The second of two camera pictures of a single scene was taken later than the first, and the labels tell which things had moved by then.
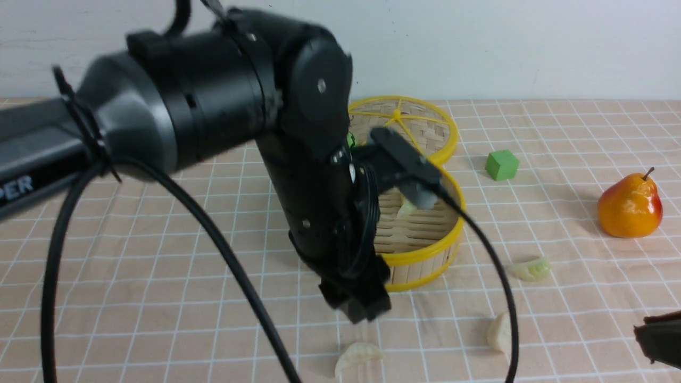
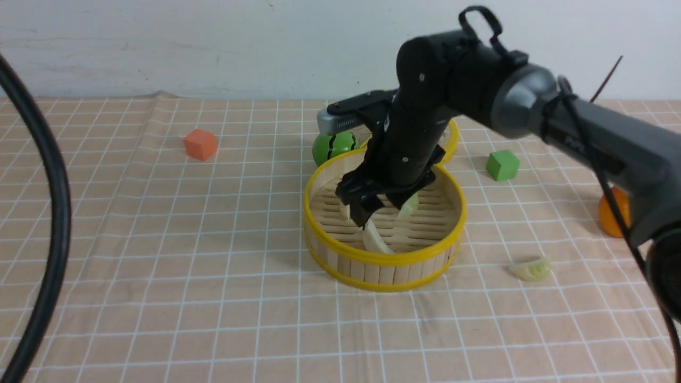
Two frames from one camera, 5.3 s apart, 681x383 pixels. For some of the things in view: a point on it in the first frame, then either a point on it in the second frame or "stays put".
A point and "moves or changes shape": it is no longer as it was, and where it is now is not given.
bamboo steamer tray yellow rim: [420, 244] stays put
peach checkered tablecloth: [584, 194] stays put
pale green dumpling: [407, 208] stays put
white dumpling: [499, 333] moves or changes shape
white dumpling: [356, 349] moves or changes shape
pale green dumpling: [534, 271] stays put
